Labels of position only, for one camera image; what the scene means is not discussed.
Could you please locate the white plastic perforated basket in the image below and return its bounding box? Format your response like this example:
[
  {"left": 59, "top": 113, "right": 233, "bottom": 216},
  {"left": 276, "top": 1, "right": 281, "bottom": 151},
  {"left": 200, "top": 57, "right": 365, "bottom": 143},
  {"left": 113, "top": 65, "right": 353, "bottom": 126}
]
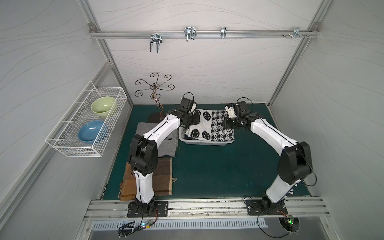
[{"left": 179, "top": 127, "right": 233, "bottom": 146}]

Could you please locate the white black smiley scarf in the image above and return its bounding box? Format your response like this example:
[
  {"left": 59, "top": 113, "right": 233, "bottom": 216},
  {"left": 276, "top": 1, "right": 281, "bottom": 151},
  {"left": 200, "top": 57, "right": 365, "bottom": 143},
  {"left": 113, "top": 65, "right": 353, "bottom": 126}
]
[{"left": 185, "top": 109, "right": 235, "bottom": 142}]

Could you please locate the grey scarf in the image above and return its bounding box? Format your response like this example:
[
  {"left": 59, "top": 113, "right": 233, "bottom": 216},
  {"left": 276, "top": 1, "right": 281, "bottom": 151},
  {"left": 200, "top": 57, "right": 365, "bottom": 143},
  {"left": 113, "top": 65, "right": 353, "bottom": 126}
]
[{"left": 136, "top": 123, "right": 179, "bottom": 158}]

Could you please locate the brown plaid scarf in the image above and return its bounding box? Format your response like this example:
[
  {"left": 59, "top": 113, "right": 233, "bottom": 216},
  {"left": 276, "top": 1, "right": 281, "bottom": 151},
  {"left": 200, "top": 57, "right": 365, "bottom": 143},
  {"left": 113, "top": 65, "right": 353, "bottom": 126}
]
[{"left": 119, "top": 157, "right": 173, "bottom": 201}]

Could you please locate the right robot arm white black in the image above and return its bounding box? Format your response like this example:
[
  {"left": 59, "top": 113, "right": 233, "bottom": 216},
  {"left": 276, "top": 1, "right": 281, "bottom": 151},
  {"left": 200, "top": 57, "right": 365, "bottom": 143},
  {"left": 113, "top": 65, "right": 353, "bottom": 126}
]
[{"left": 223, "top": 110, "right": 313, "bottom": 210}]

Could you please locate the bronze swirl jewelry stand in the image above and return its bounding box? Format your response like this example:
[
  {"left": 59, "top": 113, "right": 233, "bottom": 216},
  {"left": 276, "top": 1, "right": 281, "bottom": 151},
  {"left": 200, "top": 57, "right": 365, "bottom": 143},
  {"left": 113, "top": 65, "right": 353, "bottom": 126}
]
[{"left": 134, "top": 72, "right": 175, "bottom": 124}]

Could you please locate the metal double hook middle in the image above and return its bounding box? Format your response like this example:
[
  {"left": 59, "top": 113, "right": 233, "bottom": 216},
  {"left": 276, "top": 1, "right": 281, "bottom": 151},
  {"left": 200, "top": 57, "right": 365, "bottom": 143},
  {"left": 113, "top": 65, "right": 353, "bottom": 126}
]
[{"left": 184, "top": 27, "right": 197, "bottom": 42}]

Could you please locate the metal double hook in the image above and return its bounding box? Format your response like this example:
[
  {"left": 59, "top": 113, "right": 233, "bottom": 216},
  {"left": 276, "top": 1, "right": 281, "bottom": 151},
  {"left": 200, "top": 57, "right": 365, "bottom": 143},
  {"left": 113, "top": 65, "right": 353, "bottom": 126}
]
[
  {"left": 184, "top": 27, "right": 197, "bottom": 42},
  {"left": 150, "top": 33, "right": 163, "bottom": 53}
]

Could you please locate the metal double hook left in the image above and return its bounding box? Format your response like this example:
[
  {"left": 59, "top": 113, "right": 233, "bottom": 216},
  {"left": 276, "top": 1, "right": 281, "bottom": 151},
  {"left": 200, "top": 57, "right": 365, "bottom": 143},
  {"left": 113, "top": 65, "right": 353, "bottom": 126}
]
[{"left": 150, "top": 33, "right": 163, "bottom": 53}]

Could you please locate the green ceramic bowl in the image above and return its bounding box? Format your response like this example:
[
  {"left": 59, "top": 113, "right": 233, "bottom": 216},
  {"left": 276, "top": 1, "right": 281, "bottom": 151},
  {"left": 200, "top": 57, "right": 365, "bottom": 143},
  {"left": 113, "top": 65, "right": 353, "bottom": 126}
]
[{"left": 91, "top": 97, "right": 117, "bottom": 118}]

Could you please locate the small metal hook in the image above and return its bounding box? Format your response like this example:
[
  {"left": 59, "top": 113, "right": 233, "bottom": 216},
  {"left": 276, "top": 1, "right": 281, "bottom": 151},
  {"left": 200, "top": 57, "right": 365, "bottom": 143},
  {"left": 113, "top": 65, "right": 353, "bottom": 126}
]
[{"left": 221, "top": 27, "right": 227, "bottom": 39}]

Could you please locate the blue ceramic bowl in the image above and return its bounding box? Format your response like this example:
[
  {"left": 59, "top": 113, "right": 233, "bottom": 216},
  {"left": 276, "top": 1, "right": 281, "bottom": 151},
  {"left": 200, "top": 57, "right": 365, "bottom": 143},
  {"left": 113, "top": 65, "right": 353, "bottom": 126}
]
[{"left": 78, "top": 120, "right": 109, "bottom": 145}]

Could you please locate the metal hook right end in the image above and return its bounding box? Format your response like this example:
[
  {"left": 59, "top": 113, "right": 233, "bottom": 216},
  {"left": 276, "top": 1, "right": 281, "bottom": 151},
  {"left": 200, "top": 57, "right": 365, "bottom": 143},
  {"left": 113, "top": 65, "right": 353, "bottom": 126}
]
[{"left": 282, "top": 27, "right": 309, "bottom": 40}]

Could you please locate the right black cable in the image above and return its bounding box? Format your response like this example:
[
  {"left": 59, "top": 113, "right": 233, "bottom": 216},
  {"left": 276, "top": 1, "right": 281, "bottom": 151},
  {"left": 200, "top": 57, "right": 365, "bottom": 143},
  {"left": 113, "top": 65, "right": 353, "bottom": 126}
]
[{"left": 255, "top": 209, "right": 301, "bottom": 239}]

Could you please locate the white wire wall basket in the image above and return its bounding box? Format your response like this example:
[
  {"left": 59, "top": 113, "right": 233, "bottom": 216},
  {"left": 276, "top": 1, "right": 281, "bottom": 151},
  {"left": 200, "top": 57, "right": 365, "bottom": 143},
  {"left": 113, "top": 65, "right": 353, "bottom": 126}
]
[{"left": 45, "top": 82, "right": 128, "bottom": 158}]

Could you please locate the aluminium crossbar rail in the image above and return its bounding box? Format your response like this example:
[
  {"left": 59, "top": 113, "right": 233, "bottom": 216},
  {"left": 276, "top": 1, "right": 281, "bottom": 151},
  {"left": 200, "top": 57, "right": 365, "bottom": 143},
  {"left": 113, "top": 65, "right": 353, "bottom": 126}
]
[{"left": 90, "top": 30, "right": 321, "bottom": 40}]

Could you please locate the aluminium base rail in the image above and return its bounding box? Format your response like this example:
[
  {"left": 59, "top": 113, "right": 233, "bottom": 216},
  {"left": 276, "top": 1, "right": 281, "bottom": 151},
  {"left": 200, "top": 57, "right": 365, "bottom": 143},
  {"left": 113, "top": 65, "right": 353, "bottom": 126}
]
[{"left": 84, "top": 197, "right": 331, "bottom": 221}]

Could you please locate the left cable bundle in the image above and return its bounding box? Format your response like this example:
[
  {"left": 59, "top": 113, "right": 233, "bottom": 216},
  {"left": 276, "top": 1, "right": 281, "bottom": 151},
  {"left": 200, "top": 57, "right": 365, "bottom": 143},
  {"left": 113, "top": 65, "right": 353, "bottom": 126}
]
[{"left": 116, "top": 206, "right": 159, "bottom": 238}]

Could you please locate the white vented cable duct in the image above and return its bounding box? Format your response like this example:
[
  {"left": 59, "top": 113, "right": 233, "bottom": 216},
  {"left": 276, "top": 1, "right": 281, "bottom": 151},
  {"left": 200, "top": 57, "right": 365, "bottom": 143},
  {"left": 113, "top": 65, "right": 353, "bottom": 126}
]
[{"left": 92, "top": 218, "right": 269, "bottom": 232}]

